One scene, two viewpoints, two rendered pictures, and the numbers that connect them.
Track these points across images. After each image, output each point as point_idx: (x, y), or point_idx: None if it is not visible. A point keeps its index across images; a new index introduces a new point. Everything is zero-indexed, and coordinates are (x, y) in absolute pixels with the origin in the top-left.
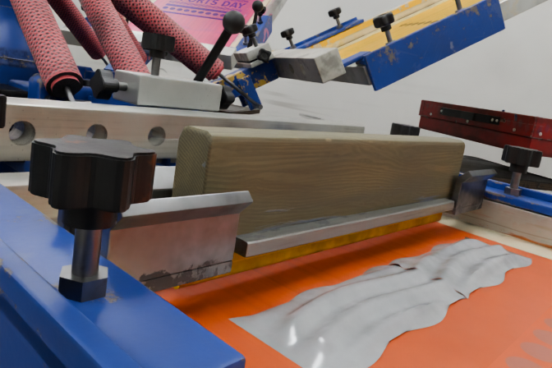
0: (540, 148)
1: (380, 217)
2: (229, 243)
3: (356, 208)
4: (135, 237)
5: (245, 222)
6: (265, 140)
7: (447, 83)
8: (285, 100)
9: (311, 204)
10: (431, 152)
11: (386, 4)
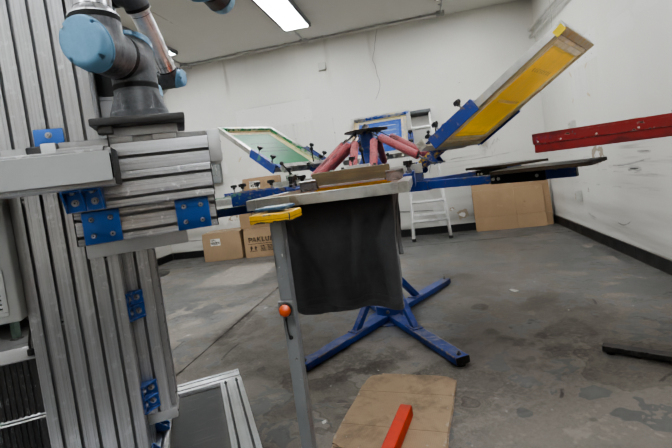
0: (542, 148)
1: (350, 182)
2: (315, 186)
3: (346, 181)
4: (302, 185)
5: (320, 184)
6: (320, 173)
7: None
8: (628, 143)
9: (333, 181)
10: (370, 168)
11: (663, 48)
